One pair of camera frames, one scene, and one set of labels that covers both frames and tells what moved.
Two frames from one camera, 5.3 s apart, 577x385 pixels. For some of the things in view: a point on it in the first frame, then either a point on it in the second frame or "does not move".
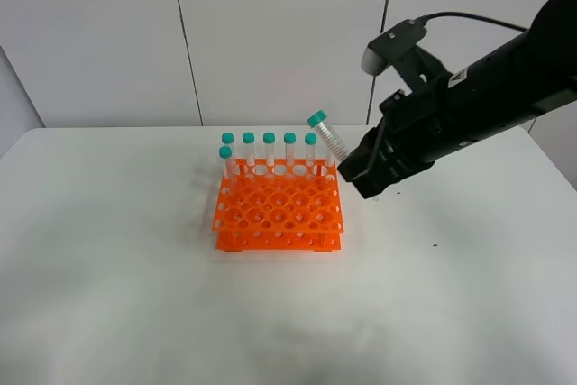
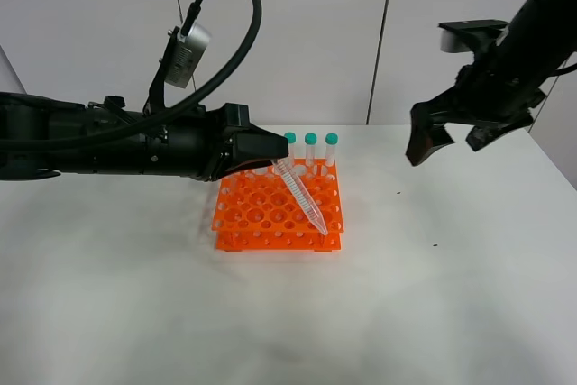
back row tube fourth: x=289 y=139 does not move
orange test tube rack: x=280 y=205 does not move
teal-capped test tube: x=335 y=144 → x=301 y=195
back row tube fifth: x=310 y=140 does not move
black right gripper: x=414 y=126 → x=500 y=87
